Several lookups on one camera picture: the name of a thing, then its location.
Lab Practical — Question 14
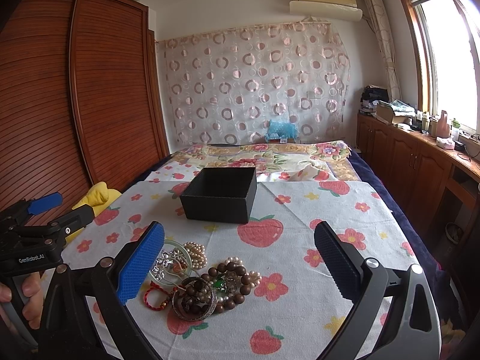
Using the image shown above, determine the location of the wooden side cabinet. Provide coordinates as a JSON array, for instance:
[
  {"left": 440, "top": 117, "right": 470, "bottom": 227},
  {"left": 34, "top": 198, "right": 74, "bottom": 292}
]
[{"left": 356, "top": 114, "right": 479, "bottom": 268}]

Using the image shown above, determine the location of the pink circle pattern curtain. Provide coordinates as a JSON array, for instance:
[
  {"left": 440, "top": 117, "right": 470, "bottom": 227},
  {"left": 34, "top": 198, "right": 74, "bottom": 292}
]
[{"left": 159, "top": 20, "right": 350, "bottom": 146}]

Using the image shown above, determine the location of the pink bottle on cabinet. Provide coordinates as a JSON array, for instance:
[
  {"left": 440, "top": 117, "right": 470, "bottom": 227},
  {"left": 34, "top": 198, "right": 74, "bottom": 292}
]
[{"left": 436, "top": 110, "right": 451, "bottom": 139}]

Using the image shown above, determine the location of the red braided cord bracelet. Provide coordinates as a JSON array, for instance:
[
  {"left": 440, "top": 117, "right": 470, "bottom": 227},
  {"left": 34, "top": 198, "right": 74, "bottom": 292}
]
[{"left": 143, "top": 281, "right": 174, "bottom": 311}]

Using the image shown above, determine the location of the dark wooden bead bracelet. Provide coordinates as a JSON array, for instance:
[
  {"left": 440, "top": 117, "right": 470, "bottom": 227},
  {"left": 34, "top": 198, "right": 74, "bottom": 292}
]
[{"left": 198, "top": 261, "right": 253, "bottom": 314}]

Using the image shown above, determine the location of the strawberry flower print cloth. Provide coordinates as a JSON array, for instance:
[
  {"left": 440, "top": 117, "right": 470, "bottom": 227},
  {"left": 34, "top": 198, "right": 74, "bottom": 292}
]
[{"left": 59, "top": 179, "right": 442, "bottom": 360}]

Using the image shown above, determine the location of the stack of books and papers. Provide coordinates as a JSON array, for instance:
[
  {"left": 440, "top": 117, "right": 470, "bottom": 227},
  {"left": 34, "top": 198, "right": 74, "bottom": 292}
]
[{"left": 360, "top": 85, "right": 416, "bottom": 125}]

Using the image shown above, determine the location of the green jade silver bracelet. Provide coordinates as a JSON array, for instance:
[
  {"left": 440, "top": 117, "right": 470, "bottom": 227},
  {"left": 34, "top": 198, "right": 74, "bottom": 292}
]
[{"left": 211, "top": 274, "right": 235, "bottom": 295}]

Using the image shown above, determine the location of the black cardboard jewelry box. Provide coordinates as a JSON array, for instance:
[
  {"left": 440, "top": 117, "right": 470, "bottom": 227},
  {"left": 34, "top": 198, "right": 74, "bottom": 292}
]
[{"left": 180, "top": 167, "right": 257, "bottom": 224}]

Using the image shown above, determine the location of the side window curtain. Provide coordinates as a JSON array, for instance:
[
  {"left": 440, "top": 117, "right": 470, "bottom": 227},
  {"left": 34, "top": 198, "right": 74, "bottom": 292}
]
[{"left": 364, "top": 0, "right": 401, "bottom": 102}]

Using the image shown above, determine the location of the blue plush toy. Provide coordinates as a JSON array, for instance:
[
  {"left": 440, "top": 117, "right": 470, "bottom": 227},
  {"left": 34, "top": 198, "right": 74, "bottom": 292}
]
[{"left": 264, "top": 119, "right": 299, "bottom": 142}]

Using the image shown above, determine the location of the window with wooden frame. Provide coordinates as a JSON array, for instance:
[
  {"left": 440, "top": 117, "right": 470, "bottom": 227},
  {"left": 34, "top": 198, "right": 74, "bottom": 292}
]
[{"left": 400, "top": 0, "right": 479, "bottom": 133}]

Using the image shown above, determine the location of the yellow plush toy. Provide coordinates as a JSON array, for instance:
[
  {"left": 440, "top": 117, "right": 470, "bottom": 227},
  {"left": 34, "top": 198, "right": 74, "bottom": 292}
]
[{"left": 72, "top": 181, "right": 121, "bottom": 226}]

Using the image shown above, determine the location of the jade green bangle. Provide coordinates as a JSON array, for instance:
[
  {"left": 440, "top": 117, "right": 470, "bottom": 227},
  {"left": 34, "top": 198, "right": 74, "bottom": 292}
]
[{"left": 148, "top": 240, "right": 193, "bottom": 287}]

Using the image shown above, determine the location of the brown wooden wardrobe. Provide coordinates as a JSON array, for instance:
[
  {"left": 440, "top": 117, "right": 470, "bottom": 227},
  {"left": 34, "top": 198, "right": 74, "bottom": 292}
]
[{"left": 1, "top": 0, "right": 168, "bottom": 223}]

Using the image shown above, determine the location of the person's left hand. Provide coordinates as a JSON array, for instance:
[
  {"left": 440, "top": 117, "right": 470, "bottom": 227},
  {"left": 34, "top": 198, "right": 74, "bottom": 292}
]
[{"left": 0, "top": 272, "right": 44, "bottom": 331}]

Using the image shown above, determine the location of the carved dark metal bangle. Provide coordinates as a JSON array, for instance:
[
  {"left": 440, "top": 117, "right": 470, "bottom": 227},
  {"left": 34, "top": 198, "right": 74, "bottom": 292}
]
[{"left": 172, "top": 277, "right": 217, "bottom": 322}]

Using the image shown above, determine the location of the floral bed quilt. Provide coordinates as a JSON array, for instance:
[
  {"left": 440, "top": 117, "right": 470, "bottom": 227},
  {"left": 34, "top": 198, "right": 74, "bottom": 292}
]
[{"left": 144, "top": 140, "right": 363, "bottom": 185}]

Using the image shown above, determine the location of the white wall air conditioner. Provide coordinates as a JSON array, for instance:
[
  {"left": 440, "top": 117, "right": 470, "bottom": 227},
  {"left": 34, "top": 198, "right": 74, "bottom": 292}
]
[{"left": 289, "top": 0, "right": 363, "bottom": 22}]

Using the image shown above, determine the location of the silver chain jewelry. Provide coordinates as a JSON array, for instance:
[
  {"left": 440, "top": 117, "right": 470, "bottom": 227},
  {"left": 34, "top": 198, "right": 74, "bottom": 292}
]
[{"left": 150, "top": 248, "right": 190, "bottom": 281}]

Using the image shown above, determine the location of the pinkish pearl bracelet bundle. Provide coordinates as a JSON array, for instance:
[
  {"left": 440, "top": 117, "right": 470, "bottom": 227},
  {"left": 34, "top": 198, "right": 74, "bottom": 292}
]
[{"left": 182, "top": 240, "right": 209, "bottom": 271}]

